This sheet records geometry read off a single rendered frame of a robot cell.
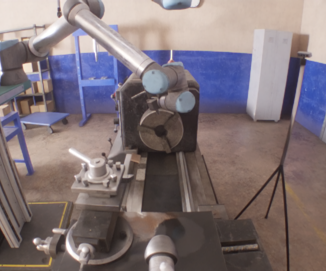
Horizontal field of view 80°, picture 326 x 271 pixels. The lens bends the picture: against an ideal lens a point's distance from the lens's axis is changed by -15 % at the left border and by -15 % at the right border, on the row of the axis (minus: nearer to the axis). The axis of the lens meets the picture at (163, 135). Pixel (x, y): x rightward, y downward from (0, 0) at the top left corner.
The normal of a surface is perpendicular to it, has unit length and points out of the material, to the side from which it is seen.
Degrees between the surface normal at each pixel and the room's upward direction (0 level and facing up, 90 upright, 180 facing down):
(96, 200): 0
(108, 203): 0
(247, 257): 0
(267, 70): 90
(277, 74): 90
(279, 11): 90
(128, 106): 90
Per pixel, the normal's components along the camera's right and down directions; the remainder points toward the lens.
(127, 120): 0.00, 0.42
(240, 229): 0.00, -0.91
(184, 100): 0.51, 0.24
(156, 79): -0.39, 0.42
